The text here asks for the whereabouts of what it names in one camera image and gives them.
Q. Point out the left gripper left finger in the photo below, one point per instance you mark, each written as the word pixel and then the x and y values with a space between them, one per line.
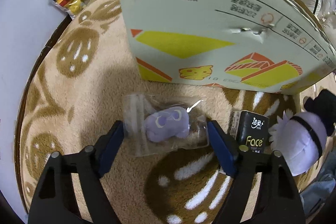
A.
pixel 54 200

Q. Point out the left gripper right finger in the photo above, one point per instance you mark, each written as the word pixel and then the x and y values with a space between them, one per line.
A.
pixel 278 200

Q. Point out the purple white plush doll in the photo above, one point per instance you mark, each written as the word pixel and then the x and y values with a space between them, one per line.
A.
pixel 301 138

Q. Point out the black Face tissue pack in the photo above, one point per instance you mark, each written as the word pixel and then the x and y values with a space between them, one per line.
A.
pixel 250 129

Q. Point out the purple plush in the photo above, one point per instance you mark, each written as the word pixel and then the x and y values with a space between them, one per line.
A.
pixel 156 124

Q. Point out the beige patterned plush blanket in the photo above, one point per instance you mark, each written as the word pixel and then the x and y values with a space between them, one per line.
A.
pixel 76 95

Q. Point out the printed cardboard box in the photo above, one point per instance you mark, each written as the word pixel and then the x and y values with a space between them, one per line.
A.
pixel 273 46

